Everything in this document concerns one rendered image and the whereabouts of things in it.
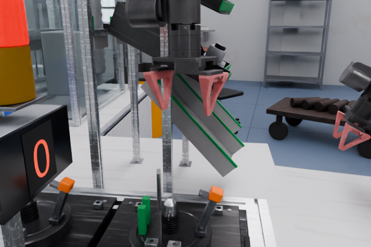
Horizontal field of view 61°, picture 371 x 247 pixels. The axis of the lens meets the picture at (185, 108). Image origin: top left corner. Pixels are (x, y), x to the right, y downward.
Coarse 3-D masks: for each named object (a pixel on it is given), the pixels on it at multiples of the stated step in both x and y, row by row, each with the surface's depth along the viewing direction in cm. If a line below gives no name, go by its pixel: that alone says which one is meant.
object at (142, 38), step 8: (120, 8) 68; (112, 16) 69; (120, 16) 69; (112, 24) 70; (120, 24) 69; (128, 24) 69; (112, 32) 70; (120, 32) 70; (128, 32) 69; (136, 32) 69; (144, 32) 68; (152, 32) 67; (128, 40) 70; (136, 40) 69; (144, 40) 68; (152, 40) 68; (136, 48) 70; (144, 48) 69; (152, 48) 68; (152, 56) 69; (160, 56) 68; (208, 64) 79
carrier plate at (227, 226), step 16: (128, 208) 63; (192, 208) 63; (224, 208) 63; (112, 224) 58; (128, 224) 58; (224, 224) 58; (112, 240) 54; (128, 240) 54; (224, 240) 54; (240, 240) 54
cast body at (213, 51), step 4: (212, 44) 83; (216, 44) 82; (220, 44) 83; (208, 48) 82; (212, 48) 81; (216, 48) 81; (220, 48) 81; (224, 48) 82; (208, 52) 82; (212, 52) 82; (216, 52) 81; (220, 52) 81; (224, 52) 81; (212, 56) 82; (216, 56) 82; (220, 56) 81; (220, 60) 82; (220, 64) 82; (224, 64) 83
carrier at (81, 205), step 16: (48, 192) 69; (32, 208) 55; (48, 208) 59; (64, 208) 59; (80, 208) 63; (32, 224) 55; (48, 224) 55; (64, 224) 55; (80, 224) 58; (96, 224) 58; (32, 240) 51; (48, 240) 52; (64, 240) 54; (80, 240) 54; (96, 240) 56
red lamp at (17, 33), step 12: (0, 0) 25; (12, 0) 26; (0, 12) 26; (12, 12) 26; (24, 12) 28; (0, 24) 26; (12, 24) 26; (24, 24) 28; (0, 36) 26; (12, 36) 27; (24, 36) 28
